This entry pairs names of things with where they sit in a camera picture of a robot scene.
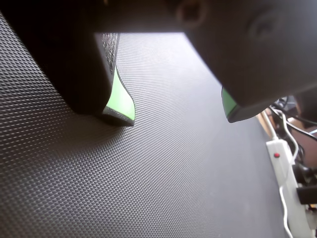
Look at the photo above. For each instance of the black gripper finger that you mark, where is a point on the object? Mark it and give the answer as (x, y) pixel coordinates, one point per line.
(247, 62)
(62, 62)

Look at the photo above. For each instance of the white power strip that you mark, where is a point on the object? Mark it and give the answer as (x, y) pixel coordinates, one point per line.
(280, 163)

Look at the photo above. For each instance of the black mains plug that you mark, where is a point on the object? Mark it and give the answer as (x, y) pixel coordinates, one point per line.
(303, 173)

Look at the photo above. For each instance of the large black textured mat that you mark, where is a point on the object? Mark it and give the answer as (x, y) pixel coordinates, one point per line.
(148, 173)

